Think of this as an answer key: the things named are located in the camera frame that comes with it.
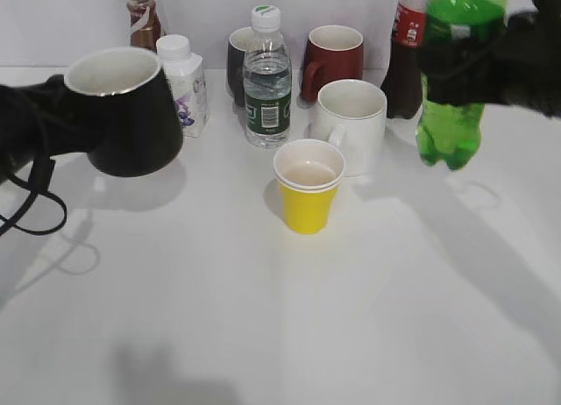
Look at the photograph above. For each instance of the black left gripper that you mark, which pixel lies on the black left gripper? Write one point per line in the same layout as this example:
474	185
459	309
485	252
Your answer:
48	119

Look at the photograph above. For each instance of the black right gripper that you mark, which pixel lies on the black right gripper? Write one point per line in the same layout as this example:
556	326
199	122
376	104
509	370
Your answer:
521	67

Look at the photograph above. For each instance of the black mug white interior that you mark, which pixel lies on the black mug white interior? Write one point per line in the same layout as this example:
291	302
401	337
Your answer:
120	101

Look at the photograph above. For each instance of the green plastic soda bottle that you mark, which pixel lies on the green plastic soda bottle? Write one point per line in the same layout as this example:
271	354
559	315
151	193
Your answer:
456	129

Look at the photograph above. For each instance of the white ceramic mug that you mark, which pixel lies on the white ceramic mug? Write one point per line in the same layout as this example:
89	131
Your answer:
351	115

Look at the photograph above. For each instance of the dark red ceramic mug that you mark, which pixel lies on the dark red ceramic mug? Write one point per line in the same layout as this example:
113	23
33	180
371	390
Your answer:
333	52

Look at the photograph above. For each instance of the dark grey mug behind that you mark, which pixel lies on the dark grey mug behind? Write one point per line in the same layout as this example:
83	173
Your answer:
237	46

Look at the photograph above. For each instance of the cola bottle red label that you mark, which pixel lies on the cola bottle red label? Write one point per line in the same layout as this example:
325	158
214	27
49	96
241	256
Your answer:
403	82

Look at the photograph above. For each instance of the brown coffee drink bottle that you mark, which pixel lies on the brown coffee drink bottle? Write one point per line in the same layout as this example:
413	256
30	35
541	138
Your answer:
145	25

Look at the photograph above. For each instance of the white yogurt drink bottle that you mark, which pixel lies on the white yogurt drink bottle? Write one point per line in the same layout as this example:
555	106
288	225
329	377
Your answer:
185	76

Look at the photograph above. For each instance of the clear water bottle green label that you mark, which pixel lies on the clear water bottle green label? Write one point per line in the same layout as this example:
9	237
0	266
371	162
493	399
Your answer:
267	79

